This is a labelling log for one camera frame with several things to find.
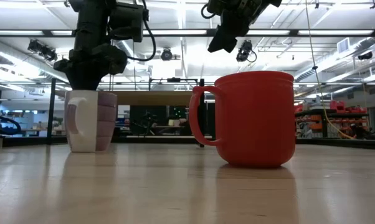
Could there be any shelving rack with red bins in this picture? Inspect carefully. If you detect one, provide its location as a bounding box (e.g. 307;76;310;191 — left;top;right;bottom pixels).
295;99;371;140

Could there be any red plastic mug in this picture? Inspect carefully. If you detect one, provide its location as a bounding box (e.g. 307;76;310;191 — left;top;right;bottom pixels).
188;70;297;169

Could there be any black aluminium table frame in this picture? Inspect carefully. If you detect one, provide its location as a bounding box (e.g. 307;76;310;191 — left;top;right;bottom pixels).
0;135;375;151

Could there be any yellow cable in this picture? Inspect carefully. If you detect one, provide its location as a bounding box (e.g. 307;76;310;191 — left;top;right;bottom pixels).
305;0;355;140

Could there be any black ceiling spotlight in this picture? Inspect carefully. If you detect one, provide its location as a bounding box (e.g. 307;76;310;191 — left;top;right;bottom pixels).
357;50;374;61
27;39;59;62
160;47;173;62
235;39;257;63

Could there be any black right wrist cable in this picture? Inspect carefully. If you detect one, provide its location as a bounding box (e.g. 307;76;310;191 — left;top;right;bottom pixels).
201;3;215;19

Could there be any purple and white mug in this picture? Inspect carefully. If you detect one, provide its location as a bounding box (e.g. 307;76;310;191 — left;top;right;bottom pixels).
64;90;118;153

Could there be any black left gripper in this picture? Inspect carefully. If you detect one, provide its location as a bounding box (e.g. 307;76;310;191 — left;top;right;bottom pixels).
52;42;129;91

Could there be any white ceiling air vent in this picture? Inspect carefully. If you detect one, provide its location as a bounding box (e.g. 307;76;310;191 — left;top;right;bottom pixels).
336;37;351;54

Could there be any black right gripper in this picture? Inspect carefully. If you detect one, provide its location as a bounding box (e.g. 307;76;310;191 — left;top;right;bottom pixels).
206;0;283;53

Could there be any black corrugated hose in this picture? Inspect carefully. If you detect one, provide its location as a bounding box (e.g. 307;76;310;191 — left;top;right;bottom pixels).
0;113;22;136

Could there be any black left wrist camera cable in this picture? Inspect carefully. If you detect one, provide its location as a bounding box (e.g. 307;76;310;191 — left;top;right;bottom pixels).
127;11;158;62

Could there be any wooden shelf with black posts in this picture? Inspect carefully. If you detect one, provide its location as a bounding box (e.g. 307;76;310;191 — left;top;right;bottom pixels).
49;77;207;149

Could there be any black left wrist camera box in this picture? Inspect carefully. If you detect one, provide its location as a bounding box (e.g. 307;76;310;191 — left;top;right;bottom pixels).
108;2;145;44

